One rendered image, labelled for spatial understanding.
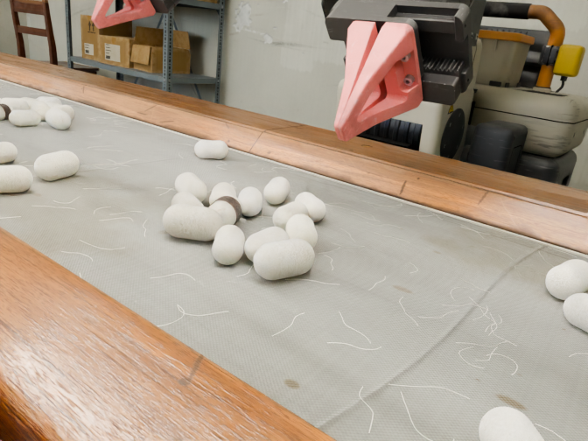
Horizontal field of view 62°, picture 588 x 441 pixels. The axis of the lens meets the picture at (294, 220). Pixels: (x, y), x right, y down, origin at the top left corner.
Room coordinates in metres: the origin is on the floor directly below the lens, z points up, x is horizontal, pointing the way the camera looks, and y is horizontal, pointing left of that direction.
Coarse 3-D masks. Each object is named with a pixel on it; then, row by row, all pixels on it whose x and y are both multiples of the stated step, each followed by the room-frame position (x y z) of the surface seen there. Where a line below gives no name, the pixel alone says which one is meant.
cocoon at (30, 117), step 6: (12, 114) 0.52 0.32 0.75; (18, 114) 0.52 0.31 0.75; (24, 114) 0.53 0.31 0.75; (30, 114) 0.53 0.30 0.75; (36, 114) 0.54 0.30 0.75; (12, 120) 0.52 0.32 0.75; (18, 120) 0.52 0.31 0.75; (24, 120) 0.53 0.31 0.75; (30, 120) 0.53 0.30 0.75; (36, 120) 0.53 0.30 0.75; (18, 126) 0.53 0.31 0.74
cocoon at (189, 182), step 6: (180, 174) 0.36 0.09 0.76; (186, 174) 0.36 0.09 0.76; (192, 174) 0.36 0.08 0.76; (180, 180) 0.35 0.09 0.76; (186, 180) 0.35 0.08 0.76; (192, 180) 0.35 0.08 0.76; (198, 180) 0.35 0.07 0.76; (180, 186) 0.35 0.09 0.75; (186, 186) 0.34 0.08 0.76; (192, 186) 0.34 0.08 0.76; (198, 186) 0.34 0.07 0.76; (204, 186) 0.35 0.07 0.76; (192, 192) 0.34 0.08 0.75; (198, 192) 0.34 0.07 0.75; (204, 192) 0.34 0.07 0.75; (198, 198) 0.34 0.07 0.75; (204, 198) 0.35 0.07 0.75
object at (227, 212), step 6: (234, 198) 0.32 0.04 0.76; (216, 204) 0.30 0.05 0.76; (222, 204) 0.30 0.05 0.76; (228, 204) 0.30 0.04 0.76; (240, 204) 0.32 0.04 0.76; (216, 210) 0.30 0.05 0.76; (222, 210) 0.30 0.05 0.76; (228, 210) 0.30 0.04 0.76; (222, 216) 0.29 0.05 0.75; (228, 216) 0.30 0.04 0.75; (234, 216) 0.30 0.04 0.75; (228, 222) 0.30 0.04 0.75; (234, 222) 0.31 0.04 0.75
